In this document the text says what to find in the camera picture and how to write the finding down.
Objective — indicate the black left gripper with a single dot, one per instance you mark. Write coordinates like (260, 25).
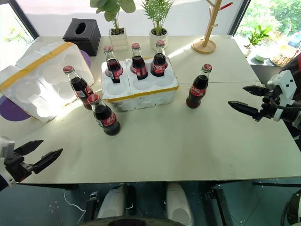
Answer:
(17, 168)

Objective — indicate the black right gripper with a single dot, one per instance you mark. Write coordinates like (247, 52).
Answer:
(270, 106)

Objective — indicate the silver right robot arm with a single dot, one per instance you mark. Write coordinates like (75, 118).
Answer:
(296, 115)

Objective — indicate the glass cola bottle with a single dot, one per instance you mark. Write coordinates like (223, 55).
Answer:
(78, 86)
(138, 64)
(113, 67)
(197, 91)
(107, 117)
(158, 64)

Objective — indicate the white foam lid yellow tape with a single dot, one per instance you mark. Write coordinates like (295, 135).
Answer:
(35, 77)

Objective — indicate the white foam bottle tray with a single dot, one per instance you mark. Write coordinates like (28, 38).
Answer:
(145, 99)

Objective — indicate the black tissue box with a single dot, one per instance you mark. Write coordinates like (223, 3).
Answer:
(89, 40)

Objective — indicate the woven basket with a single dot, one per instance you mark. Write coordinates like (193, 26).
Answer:
(281, 60)

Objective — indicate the small green potted plant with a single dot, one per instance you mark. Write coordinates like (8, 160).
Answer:
(257, 36)

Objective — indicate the wooden tree-shaped stand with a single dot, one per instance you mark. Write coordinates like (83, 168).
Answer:
(204, 46)

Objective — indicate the white rounded shell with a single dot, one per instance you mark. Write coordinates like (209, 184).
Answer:
(178, 204)
(113, 202)

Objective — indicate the palm plant round white pot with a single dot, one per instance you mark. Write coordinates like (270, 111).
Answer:
(158, 37)

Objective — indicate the dark round object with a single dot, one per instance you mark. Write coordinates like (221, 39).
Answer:
(292, 209)

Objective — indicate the round-leaf plant square white pot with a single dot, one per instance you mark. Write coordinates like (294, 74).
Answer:
(117, 38)

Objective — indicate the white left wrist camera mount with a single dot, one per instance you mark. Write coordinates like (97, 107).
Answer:
(5, 144)

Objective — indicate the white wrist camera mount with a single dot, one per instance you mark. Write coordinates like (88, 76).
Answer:
(5, 144)
(288, 87)

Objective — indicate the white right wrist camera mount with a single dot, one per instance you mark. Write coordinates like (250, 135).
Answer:
(288, 87)

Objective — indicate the black table frame leg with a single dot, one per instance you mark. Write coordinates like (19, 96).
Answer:
(219, 207)
(92, 204)

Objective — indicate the black window frame post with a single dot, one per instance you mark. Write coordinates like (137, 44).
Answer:
(24, 18)
(240, 16)

